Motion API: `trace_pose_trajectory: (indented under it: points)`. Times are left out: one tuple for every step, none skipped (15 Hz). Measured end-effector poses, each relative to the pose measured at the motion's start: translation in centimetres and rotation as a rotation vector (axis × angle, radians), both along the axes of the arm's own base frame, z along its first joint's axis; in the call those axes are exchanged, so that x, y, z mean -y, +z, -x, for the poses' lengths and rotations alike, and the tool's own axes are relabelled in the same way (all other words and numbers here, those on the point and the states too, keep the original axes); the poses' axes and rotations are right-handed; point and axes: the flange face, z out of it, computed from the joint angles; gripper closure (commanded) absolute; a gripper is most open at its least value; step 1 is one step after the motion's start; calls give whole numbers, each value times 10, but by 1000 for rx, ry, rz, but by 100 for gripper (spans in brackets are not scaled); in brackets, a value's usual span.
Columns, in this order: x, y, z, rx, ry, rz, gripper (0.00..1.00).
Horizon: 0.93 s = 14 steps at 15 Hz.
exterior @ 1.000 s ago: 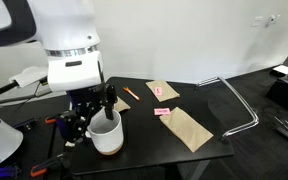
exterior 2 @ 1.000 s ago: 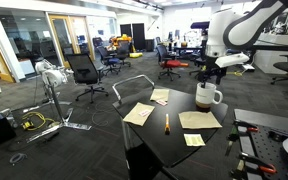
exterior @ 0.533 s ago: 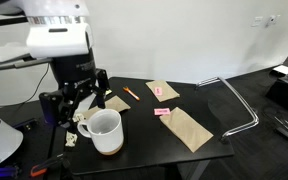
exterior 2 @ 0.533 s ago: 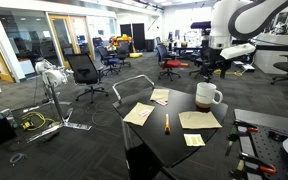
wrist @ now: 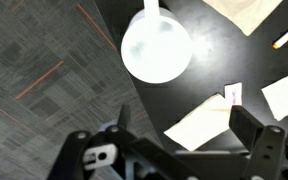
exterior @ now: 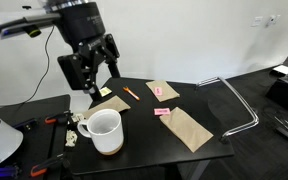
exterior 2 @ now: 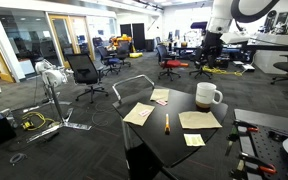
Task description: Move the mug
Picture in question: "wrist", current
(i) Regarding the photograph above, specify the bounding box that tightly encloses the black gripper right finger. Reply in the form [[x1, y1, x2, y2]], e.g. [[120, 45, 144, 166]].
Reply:
[[228, 104, 288, 180]]

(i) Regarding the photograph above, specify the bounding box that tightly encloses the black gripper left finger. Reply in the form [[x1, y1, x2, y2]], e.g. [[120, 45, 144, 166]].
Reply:
[[47, 103, 200, 180]]

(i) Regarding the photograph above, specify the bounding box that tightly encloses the white mug with tan base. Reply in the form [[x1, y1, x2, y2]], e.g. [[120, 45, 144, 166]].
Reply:
[[120, 0, 194, 85]]

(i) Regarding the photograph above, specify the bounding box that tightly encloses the brown envelope with pink label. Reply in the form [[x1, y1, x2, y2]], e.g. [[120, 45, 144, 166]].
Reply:
[[260, 68, 288, 122]]

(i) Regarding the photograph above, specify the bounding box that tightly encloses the pink sticky note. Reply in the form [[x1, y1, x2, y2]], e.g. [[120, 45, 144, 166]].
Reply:
[[224, 82, 244, 107]]

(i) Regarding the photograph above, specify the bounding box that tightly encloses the large brown paper envelope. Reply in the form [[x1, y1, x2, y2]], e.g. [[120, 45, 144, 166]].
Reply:
[[163, 92, 236, 152]]

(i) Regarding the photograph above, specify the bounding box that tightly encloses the black table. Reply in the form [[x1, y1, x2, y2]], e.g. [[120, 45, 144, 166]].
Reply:
[[95, 0, 288, 158]]

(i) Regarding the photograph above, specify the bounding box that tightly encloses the plain brown paper envelope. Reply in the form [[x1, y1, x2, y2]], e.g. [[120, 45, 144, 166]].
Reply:
[[202, 0, 284, 37]]

